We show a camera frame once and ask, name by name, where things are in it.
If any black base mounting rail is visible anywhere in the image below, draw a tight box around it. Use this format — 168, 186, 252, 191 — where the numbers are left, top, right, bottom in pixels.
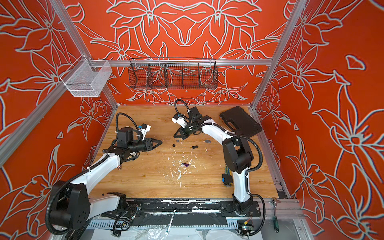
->
101, 198, 265, 230

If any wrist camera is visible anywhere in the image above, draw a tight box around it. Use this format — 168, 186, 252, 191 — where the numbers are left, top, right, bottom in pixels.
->
139, 124, 151, 140
172, 114, 188, 128

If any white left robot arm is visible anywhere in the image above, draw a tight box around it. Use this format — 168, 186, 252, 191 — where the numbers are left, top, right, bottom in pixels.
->
45, 124, 163, 235

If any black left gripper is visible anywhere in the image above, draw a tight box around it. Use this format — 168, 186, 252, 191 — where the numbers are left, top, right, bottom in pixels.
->
127, 138, 163, 154

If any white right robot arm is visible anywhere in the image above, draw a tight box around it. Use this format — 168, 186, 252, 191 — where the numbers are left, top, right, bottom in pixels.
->
172, 106, 265, 217

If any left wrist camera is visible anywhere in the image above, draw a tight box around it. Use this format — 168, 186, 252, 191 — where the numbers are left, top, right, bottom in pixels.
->
139, 124, 151, 140

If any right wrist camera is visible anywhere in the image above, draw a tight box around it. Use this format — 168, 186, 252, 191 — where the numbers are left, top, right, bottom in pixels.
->
172, 114, 188, 128

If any black plastic tool case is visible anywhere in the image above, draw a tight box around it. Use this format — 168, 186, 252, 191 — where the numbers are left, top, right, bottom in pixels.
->
220, 106, 263, 138

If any black wire mesh basket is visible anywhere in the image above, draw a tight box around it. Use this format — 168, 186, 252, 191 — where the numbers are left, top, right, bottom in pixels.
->
128, 58, 219, 90

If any white wire mesh basket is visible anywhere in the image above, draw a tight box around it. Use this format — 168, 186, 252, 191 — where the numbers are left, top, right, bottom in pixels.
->
60, 55, 113, 98

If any green handled screwdriver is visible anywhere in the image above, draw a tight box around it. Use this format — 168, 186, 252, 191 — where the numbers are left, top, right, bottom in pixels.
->
271, 198, 280, 233

